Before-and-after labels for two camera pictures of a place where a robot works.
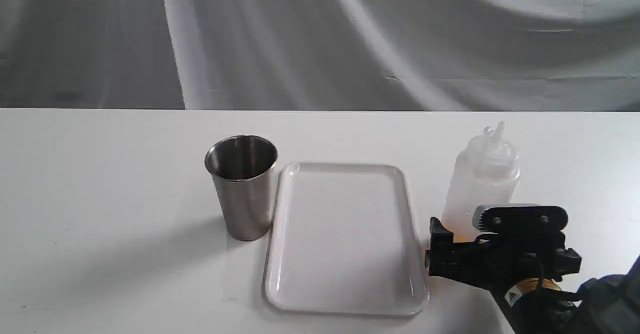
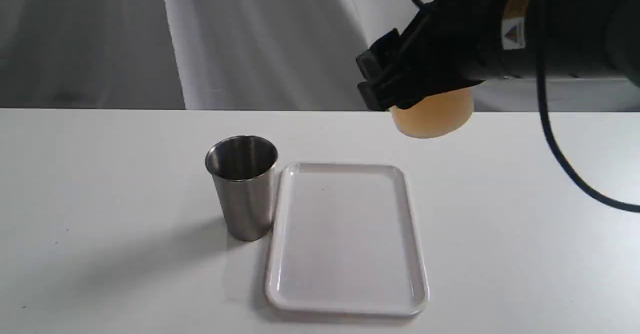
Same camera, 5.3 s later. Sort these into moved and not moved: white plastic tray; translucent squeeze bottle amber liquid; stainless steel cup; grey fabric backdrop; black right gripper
Moved: black right gripper; translucent squeeze bottle amber liquid
Not moved: grey fabric backdrop; white plastic tray; stainless steel cup
